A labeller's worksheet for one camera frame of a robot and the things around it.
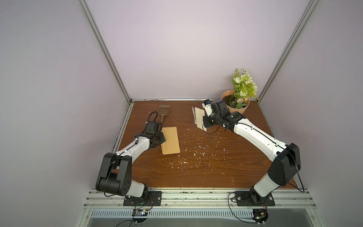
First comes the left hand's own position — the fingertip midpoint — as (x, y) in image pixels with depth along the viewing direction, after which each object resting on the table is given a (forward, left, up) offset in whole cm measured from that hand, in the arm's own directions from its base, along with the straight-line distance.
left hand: (164, 137), depth 92 cm
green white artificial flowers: (+22, -51, +25) cm, 61 cm away
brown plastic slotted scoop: (+28, +4, -4) cm, 29 cm away
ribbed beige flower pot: (+21, -48, +12) cm, 54 cm away
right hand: (+6, -26, +18) cm, 32 cm away
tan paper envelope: (-5, -5, -2) cm, 7 cm away
